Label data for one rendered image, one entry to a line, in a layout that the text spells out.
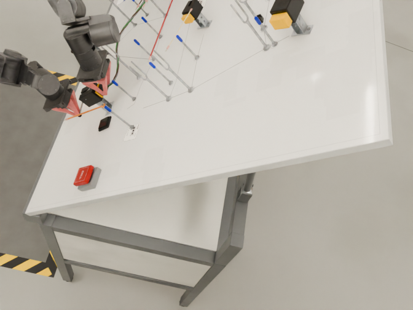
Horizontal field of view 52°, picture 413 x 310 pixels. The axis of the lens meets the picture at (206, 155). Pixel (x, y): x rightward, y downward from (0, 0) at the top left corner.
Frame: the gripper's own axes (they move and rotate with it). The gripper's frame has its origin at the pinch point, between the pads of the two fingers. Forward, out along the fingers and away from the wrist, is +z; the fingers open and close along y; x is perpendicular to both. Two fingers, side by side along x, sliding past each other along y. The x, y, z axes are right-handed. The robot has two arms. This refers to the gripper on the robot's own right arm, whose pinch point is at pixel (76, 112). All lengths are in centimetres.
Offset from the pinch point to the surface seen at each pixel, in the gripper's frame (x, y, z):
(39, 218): 14.5, -28.2, 10.5
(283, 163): -65, -38, -8
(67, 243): 21.9, -26.9, 30.9
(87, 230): 6.6, -27.7, 23.2
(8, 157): 98, 37, 48
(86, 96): -9.7, -2.0, -6.4
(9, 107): 103, 67, 41
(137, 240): -5.8, -28.4, 32.7
